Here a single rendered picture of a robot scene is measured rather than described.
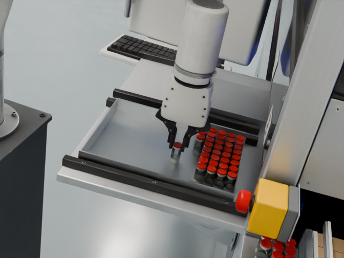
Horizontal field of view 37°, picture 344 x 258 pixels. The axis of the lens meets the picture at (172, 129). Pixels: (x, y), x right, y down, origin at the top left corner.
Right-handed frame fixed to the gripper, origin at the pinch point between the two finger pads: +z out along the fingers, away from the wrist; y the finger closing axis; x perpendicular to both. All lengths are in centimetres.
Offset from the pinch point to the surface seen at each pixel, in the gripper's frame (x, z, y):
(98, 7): -320, 94, 125
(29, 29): -240, 94, 151
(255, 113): -33.0, 5.9, -16.2
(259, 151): -14.0, 6.1, -18.8
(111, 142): -0.3, 5.9, 15.3
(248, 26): -82, -1, -7
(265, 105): -39.3, 5.9, -18.6
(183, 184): 10.6, 3.6, -3.9
